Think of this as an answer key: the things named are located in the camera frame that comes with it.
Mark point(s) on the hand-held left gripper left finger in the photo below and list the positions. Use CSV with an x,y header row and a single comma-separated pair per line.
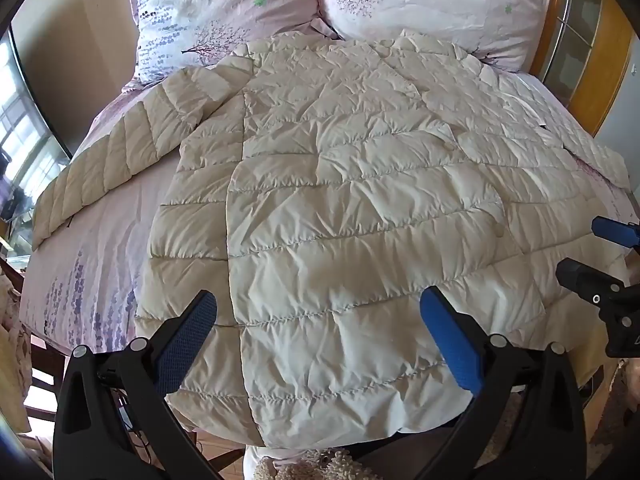
x,y
192,332

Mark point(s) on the pink floral pillow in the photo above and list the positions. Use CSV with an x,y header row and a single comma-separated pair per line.
x,y
440,5

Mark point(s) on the window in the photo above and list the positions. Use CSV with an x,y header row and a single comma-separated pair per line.
x,y
22,125

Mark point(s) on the pink floral bed sheet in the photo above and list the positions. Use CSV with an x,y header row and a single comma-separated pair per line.
x,y
105,240

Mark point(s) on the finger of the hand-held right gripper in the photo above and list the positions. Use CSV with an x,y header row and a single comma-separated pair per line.
x,y
617,232
582,277

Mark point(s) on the dark wooden chair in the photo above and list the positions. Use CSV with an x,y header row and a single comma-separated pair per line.
x,y
42,385

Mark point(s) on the cream fluffy rug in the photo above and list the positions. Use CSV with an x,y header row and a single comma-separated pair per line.
x,y
315,467

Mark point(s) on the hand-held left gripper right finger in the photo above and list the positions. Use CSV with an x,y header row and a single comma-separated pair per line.
x,y
452,345

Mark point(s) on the wooden wall trim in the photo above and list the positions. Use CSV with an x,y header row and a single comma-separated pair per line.
x,y
545,15

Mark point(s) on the cream quilted puffer jacket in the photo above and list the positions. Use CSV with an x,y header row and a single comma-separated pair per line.
x,y
340,200

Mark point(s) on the floral pillow with blue flowers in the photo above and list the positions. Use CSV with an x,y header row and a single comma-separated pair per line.
x,y
210,10

